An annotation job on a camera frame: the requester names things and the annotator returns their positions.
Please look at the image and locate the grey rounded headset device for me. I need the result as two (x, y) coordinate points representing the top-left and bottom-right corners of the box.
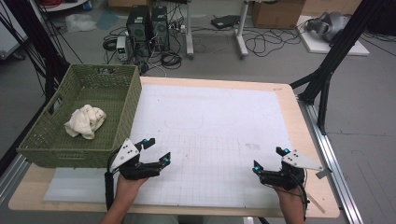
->
(305, 11), (351, 43)

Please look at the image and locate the white grid mat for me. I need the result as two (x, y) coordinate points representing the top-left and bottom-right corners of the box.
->
(43, 83), (311, 210)

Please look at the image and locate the large cardboard box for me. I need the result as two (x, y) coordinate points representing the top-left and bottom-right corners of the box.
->
(251, 0), (307, 30)

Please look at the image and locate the long aluminium rail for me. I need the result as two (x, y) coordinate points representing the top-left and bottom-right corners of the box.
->
(298, 98), (364, 224)

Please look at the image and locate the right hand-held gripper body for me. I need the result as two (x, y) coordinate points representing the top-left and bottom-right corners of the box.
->
(258, 149), (324, 191)

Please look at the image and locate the cream egg-print cloth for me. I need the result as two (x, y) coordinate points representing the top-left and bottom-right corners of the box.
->
(64, 104), (107, 140)

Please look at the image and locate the black metal stand with cables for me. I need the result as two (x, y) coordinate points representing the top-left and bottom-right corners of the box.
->
(2, 0), (71, 104)

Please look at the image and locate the coiled black cable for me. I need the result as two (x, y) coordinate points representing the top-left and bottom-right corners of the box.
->
(160, 50), (183, 70)

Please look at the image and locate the green woven plastic basket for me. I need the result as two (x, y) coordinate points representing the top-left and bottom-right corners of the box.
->
(17, 63), (143, 169)

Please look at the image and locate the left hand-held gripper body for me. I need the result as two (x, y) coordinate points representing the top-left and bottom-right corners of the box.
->
(109, 138), (163, 181)

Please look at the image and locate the wide black computer tower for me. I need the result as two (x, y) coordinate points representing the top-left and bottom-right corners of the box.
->
(125, 5), (154, 58)

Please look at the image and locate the white floor board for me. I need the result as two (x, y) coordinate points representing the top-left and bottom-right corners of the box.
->
(297, 15), (371, 57)

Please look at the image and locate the blue sheet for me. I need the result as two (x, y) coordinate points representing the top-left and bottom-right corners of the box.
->
(95, 8), (120, 31)

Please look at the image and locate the small white power supply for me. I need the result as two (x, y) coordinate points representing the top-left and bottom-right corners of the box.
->
(116, 35), (131, 63)

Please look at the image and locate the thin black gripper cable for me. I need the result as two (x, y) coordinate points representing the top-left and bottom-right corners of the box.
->
(288, 172), (310, 220)

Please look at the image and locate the flat black device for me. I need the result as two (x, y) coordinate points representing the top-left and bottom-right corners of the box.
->
(210, 14), (241, 30)

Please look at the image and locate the short aluminium rail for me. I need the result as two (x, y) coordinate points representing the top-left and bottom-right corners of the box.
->
(0, 153), (31, 203)

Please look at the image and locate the thin wooden stick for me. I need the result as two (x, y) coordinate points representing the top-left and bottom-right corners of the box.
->
(305, 191), (327, 215)

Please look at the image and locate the person's right hand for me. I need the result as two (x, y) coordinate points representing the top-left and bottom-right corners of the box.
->
(274, 186), (304, 213)

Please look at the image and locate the tangle of black floor cables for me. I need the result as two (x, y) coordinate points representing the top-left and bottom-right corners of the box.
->
(242, 27), (304, 59)

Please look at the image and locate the grey tape piece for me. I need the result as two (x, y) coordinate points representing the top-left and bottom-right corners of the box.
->
(315, 167), (333, 180)

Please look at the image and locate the narrow black computer tower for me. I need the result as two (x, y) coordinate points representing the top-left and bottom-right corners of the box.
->
(151, 5), (171, 52)

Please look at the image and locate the clear plastic bag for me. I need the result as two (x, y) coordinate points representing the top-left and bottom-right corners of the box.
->
(64, 13), (98, 34)

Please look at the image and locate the white desk frame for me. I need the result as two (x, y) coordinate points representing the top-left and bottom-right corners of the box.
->
(185, 0), (260, 61)

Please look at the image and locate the black metal stand with braces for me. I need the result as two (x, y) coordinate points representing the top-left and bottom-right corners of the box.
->
(290, 0), (386, 135)

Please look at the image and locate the person's left hand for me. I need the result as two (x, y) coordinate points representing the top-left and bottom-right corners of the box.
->
(115, 173), (149, 203)

